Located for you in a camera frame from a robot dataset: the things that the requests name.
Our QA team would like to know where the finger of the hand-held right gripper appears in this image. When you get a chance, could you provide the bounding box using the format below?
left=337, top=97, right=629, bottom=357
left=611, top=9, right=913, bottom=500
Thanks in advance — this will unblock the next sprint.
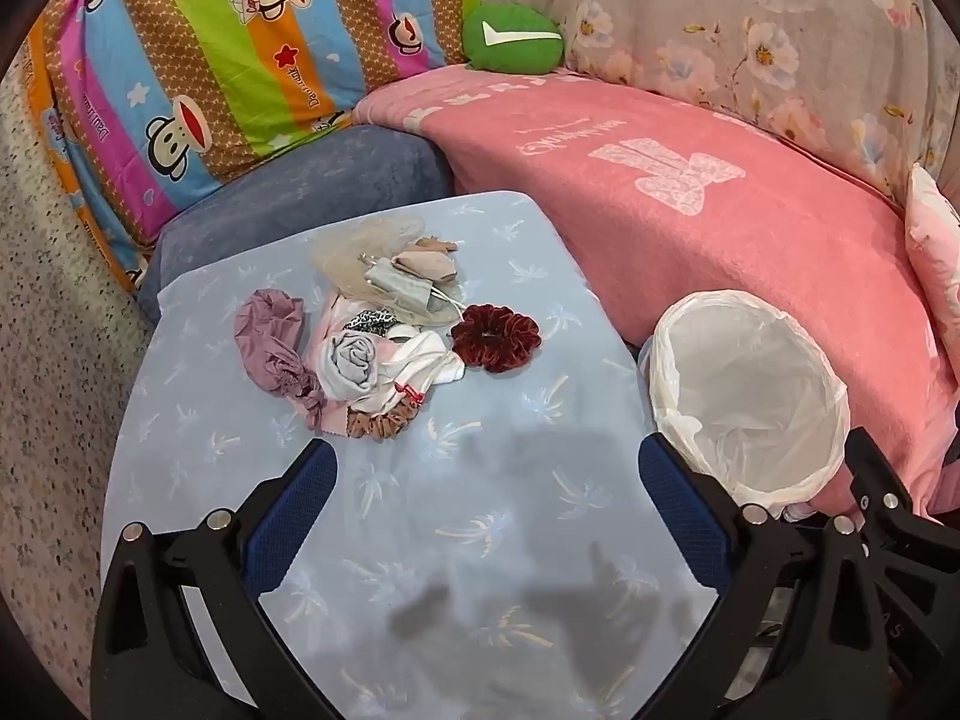
left=846, top=427, right=925, bottom=548

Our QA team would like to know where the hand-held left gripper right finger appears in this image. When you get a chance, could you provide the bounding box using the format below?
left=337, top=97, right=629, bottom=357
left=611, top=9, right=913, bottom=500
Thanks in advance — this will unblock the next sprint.
left=637, top=435, right=901, bottom=720

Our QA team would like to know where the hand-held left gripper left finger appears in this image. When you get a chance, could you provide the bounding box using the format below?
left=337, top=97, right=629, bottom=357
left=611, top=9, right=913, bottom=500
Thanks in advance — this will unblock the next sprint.
left=90, top=436, right=340, bottom=720

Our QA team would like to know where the pink cloth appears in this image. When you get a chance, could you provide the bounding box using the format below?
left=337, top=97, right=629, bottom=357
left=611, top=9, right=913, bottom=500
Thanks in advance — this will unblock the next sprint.
left=304, top=296, right=421, bottom=436

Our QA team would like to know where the brown scrunchie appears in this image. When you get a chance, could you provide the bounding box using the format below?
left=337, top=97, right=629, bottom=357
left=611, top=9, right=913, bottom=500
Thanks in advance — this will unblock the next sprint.
left=346, top=396, right=422, bottom=442

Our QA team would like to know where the white-lined trash bin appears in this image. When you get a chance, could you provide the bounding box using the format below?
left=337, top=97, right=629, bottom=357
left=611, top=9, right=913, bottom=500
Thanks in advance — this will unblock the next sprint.
left=649, top=289, right=852, bottom=507

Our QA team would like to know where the grey cloth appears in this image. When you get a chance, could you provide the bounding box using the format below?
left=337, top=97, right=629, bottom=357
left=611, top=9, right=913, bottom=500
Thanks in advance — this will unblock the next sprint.
left=330, top=330, right=395, bottom=391

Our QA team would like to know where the purple satin bonnet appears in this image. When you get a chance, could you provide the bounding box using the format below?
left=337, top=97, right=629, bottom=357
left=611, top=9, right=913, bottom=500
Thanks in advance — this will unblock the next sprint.
left=234, top=289, right=323, bottom=398

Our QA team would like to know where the leopard-print scrunchie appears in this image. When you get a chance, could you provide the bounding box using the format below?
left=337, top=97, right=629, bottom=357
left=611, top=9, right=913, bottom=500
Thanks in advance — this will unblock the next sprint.
left=352, top=307, right=406, bottom=338

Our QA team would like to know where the dark red velvet scrunchie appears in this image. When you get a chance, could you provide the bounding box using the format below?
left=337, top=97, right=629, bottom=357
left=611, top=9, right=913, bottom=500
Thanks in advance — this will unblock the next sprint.
left=450, top=304, right=542, bottom=374

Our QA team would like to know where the light blue palm-print tablecloth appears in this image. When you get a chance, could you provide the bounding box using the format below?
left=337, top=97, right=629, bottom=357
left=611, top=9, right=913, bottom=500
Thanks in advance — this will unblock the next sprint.
left=101, top=191, right=721, bottom=720

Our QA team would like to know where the white cloth with red trim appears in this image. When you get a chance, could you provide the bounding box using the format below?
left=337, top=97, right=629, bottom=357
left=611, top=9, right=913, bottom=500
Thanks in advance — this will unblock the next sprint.
left=315, top=326, right=466, bottom=410

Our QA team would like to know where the small pink pillow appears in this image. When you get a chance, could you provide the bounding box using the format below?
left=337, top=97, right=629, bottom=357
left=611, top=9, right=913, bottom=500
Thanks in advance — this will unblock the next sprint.
left=904, top=163, right=960, bottom=346

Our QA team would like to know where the light blue face mask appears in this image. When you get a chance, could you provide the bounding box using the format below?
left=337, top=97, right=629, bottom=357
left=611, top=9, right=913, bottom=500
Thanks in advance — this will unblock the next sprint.
left=364, top=255, right=467, bottom=323

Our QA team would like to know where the beige hairnet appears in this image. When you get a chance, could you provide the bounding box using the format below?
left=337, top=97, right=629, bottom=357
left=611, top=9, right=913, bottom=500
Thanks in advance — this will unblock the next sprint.
left=309, top=214, right=428, bottom=297

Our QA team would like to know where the pink blanket with bow print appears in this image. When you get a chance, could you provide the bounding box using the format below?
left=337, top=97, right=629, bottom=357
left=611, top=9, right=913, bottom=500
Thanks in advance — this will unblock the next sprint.
left=352, top=64, right=960, bottom=518

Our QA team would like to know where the beige sock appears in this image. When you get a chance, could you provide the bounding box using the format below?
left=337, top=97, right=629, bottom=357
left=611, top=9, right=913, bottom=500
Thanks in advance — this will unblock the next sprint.
left=390, top=236, right=462, bottom=282

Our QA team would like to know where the blue-grey cushion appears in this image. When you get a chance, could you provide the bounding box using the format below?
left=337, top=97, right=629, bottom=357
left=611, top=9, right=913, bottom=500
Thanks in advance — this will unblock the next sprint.
left=135, top=124, right=455, bottom=327

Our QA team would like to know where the colourful monkey-print pillow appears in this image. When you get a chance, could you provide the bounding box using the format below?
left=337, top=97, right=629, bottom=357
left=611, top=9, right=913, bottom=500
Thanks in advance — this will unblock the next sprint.
left=26, top=0, right=488, bottom=293

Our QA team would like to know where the green round pillow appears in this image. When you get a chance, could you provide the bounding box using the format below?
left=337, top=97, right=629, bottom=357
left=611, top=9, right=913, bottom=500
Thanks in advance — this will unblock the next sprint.
left=461, top=2, right=565, bottom=74

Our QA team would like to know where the grey floral blanket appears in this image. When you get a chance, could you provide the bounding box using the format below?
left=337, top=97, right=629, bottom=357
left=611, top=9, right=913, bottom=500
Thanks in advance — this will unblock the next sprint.
left=469, top=0, right=960, bottom=203

